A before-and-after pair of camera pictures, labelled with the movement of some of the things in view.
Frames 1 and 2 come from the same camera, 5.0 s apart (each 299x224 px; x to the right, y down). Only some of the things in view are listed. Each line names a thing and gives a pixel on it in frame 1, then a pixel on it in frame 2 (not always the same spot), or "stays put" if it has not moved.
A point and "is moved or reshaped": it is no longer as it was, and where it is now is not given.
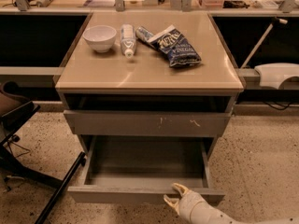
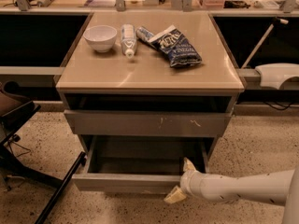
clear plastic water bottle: x=128 y=40 stays put
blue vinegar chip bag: x=173 y=43 stays put
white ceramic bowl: x=100 y=37 stays put
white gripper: x=189 y=203 to x=188 y=183
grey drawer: x=139 y=169 is moved or reshaped
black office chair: x=16 y=108 stays put
